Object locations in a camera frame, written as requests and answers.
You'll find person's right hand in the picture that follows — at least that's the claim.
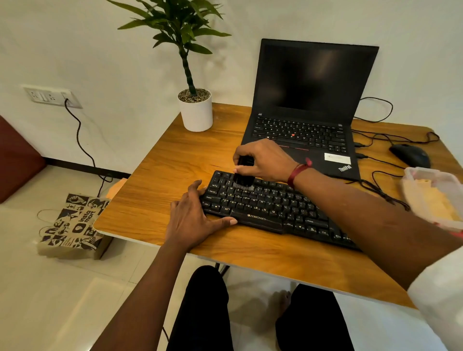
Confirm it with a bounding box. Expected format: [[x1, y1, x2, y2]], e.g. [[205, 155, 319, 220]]
[[232, 139, 301, 182]]

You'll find person's left hand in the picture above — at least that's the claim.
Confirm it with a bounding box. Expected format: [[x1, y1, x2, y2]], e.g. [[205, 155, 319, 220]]
[[164, 180, 238, 252]]

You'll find black cleaning brush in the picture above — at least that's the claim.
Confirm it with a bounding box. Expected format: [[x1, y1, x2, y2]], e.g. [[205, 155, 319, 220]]
[[233, 155, 256, 191]]

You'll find black computer keyboard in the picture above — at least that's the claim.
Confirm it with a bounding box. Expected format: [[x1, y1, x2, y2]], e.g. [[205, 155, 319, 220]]
[[199, 170, 362, 252]]

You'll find person's left forearm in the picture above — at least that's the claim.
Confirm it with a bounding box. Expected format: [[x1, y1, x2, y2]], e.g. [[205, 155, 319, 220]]
[[90, 243, 193, 351]]

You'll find person's right forearm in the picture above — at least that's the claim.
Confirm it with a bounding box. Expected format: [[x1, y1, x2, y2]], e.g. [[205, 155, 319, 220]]
[[294, 167, 463, 290]]

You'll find red wrist thread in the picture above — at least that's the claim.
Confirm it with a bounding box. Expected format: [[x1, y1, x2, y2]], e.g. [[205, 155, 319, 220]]
[[287, 158, 313, 189]]

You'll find white plant pot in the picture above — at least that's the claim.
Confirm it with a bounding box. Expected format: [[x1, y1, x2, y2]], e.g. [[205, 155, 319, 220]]
[[177, 88, 213, 132]]

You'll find person's left leg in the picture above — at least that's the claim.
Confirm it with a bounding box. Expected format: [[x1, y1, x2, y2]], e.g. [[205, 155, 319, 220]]
[[166, 266, 234, 351]]

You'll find person's leg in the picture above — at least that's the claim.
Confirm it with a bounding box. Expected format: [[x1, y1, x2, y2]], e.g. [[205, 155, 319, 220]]
[[275, 284, 355, 351], [166, 266, 234, 351]]

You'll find black laptop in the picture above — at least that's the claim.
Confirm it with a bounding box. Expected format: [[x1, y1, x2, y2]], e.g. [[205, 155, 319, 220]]
[[241, 38, 380, 181]]

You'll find orange cardboard box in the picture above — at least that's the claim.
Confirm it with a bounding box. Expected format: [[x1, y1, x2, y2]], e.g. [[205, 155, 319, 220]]
[[105, 177, 128, 200]]

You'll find person's right leg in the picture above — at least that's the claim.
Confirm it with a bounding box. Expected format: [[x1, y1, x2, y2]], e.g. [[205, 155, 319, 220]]
[[275, 284, 355, 351]]

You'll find green leafy plant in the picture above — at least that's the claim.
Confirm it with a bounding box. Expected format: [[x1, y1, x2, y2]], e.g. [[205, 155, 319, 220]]
[[106, 0, 232, 97]]

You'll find printed brown paper bag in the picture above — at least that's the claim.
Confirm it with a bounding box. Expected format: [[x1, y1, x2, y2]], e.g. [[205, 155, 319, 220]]
[[37, 193, 113, 260]]

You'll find black computer mouse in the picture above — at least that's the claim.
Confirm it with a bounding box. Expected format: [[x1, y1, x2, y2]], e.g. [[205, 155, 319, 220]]
[[389, 143, 432, 169]]

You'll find clear plastic container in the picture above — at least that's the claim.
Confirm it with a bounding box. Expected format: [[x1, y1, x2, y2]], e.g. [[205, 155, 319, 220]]
[[401, 167, 463, 232]]

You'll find dark red cushion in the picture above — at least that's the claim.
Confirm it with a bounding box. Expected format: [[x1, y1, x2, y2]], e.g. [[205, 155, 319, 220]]
[[0, 116, 47, 204]]

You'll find white shirt sleeve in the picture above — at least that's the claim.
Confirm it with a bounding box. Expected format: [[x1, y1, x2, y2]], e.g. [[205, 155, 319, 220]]
[[408, 246, 463, 351]]

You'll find black keyboard cable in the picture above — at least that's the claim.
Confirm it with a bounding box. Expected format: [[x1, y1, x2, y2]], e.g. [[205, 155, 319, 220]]
[[326, 154, 411, 212]]

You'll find thin black looped cable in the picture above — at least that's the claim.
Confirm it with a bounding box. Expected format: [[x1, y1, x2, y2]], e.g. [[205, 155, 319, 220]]
[[354, 97, 394, 124]]

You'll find black laptop cable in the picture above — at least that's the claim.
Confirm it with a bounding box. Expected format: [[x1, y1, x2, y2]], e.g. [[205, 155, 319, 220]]
[[352, 129, 441, 148]]

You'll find black power cable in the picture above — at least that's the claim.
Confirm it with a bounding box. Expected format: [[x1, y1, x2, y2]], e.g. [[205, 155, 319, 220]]
[[64, 98, 114, 198]]

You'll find white wall socket plate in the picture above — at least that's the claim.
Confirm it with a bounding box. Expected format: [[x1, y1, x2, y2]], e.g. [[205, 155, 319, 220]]
[[22, 85, 83, 109]]

